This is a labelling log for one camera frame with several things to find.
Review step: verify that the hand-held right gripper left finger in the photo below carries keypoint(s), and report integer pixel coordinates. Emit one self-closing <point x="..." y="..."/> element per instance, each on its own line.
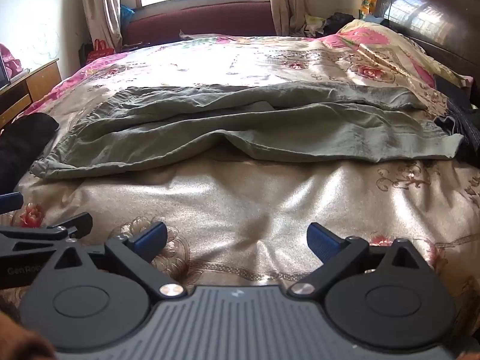
<point x="152" y="236"/>

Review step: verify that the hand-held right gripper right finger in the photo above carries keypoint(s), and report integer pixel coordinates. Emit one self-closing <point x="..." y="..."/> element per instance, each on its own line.
<point x="318" y="242"/>

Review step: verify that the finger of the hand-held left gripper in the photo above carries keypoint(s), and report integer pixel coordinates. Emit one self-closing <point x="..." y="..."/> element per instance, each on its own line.
<point x="9" y="200"/>
<point x="45" y="232"/>

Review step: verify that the grey-green pants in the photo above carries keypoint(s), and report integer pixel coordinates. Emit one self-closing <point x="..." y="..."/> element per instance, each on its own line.
<point x="225" y="127"/>

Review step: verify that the black cloth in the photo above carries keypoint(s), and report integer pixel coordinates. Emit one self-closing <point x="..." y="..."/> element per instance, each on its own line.
<point x="22" y="146"/>

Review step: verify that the floral satin bed blanket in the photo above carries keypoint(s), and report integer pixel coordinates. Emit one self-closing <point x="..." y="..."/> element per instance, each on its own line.
<point x="225" y="202"/>

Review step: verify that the wooden side cabinet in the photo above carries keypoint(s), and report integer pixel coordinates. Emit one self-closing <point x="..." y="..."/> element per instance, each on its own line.
<point x="33" y="86"/>

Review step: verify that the pink plastic bag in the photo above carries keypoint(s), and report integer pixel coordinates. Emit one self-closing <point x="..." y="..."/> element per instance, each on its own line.
<point x="9" y="62"/>

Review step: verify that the red bag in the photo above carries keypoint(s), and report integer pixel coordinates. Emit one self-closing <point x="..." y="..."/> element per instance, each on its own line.
<point x="99" y="49"/>

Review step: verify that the dark clothes pile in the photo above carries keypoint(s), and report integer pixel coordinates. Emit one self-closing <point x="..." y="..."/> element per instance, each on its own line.
<point x="463" y="120"/>

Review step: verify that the floral pillow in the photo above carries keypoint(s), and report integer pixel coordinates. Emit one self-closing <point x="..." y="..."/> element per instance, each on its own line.
<point x="382" y="48"/>

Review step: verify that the light crumpled cloth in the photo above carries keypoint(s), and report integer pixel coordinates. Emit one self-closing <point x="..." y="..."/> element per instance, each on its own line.
<point x="314" y="25"/>

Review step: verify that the beige curtain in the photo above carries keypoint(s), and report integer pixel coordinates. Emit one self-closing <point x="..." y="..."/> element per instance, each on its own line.
<point x="101" y="3"/>
<point x="287" y="0"/>

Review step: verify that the blue plastic bag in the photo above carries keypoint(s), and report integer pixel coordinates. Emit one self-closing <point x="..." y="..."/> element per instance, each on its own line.
<point x="126" y="14"/>

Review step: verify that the dark bag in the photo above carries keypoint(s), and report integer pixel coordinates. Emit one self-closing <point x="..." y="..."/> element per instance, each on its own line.
<point x="339" y="21"/>

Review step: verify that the maroon upholstered bench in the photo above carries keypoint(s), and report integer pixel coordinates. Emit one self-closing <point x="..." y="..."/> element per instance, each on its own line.
<point x="202" y="20"/>

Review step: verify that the blue cloth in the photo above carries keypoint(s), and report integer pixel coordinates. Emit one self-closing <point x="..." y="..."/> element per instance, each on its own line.
<point x="374" y="19"/>

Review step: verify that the yellow packet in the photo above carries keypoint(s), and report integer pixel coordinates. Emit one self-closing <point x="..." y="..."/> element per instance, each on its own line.
<point x="366" y="3"/>

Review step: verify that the dark wooden headboard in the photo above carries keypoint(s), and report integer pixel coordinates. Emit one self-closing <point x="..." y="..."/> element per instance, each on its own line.
<point x="431" y="11"/>

